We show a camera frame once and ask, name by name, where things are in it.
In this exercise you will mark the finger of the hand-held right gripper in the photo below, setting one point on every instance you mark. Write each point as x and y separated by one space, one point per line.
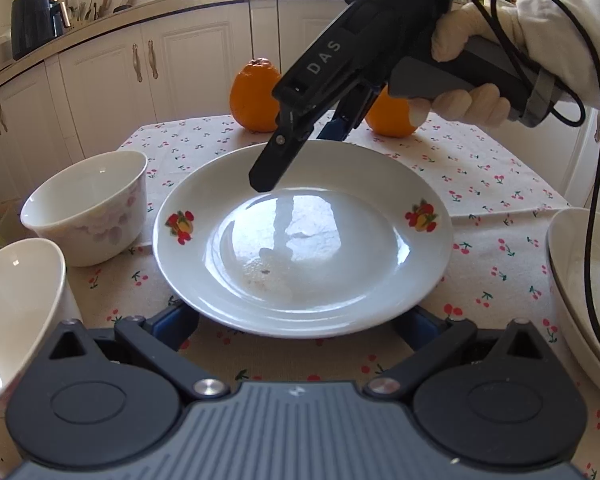
336 129
272 165

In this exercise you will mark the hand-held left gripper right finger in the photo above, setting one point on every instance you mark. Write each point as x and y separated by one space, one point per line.
420 330

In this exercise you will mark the person's right hand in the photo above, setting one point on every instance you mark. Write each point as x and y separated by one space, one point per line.
480 20

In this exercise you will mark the orange with leaf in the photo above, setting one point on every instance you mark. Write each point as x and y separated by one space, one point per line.
390 120

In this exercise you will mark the cherry print tablecloth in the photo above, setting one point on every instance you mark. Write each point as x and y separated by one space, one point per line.
500 280

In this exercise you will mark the large white fruit-print plate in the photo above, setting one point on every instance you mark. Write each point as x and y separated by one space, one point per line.
570 245

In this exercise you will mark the white kitchen cabinets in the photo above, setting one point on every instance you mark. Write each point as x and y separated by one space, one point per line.
190 60

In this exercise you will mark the kitchen utensils in holder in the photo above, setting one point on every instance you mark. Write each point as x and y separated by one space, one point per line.
87 12

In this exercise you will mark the black air fryer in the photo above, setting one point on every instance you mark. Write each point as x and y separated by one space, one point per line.
35 20

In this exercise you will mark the person's right forearm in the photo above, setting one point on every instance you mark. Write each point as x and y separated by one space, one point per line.
580 35

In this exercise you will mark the white floral bowl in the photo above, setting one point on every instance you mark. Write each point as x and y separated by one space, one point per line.
80 195
15 310

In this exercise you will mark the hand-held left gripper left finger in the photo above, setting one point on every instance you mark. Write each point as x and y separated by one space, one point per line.
172 327

